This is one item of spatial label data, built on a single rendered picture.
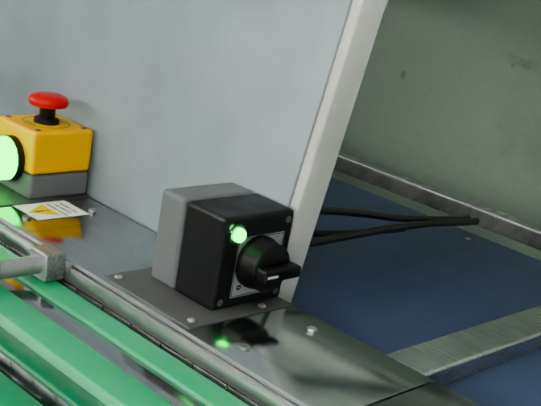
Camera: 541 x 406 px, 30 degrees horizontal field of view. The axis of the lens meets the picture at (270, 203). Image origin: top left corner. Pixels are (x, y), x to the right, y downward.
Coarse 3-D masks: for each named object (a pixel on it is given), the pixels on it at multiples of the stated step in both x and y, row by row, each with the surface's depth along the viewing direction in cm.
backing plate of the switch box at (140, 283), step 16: (128, 272) 86; (144, 272) 86; (128, 288) 82; (144, 288) 83; (160, 288) 83; (160, 304) 80; (176, 304) 81; (192, 304) 81; (240, 304) 83; (256, 304) 83; (272, 304) 84; (288, 304) 85; (176, 320) 78; (192, 320) 78; (208, 320) 79; (224, 320) 79
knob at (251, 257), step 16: (256, 240) 81; (272, 240) 81; (240, 256) 80; (256, 256) 80; (272, 256) 80; (288, 256) 82; (240, 272) 80; (256, 272) 79; (272, 272) 79; (288, 272) 80; (256, 288) 80; (272, 288) 81
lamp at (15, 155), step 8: (0, 136) 100; (8, 136) 100; (0, 144) 98; (8, 144) 99; (16, 144) 99; (0, 152) 98; (8, 152) 98; (16, 152) 99; (0, 160) 98; (8, 160) 98; (16, 160) 99; (24, 160) 99; (0, 168) 98; (8, 168) 98; (16, 168) 99; (0, 176) 99; (8, 176) 99; (16, 176) 100
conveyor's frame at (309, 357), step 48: (48, 240) 90; (96, 240) 92; (144, 240) 94; (96, 288) 84; (192, 336) 76; (240, 336) 77; (288, 336) 79; (336, 336) 80; (240, 384) 72; (288, 384) 71; (336, 384) 72; (384, 384) 73; (432, 384) 75
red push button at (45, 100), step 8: (32, 96) 101; (40, 96) 100; (48, 96) 100; (56, 96) 101; (64, 96) 103; (32, 104) 100; (40, 104) 100; (48, 104) 100; (56, 104) 100; (64, 104) 101; (40, 112) 102; (48, 112) 101
